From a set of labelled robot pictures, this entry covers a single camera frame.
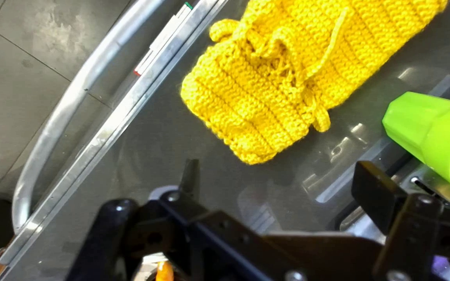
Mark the orange carrot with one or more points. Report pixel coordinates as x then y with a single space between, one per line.
164 273

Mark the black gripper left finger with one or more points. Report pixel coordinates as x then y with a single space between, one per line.
189 180

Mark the yellow crocheted cloth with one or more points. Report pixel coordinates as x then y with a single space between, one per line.
266 94

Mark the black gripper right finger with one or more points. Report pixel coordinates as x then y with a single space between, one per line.
378 195

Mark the green plastic cup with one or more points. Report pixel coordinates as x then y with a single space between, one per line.
422 125

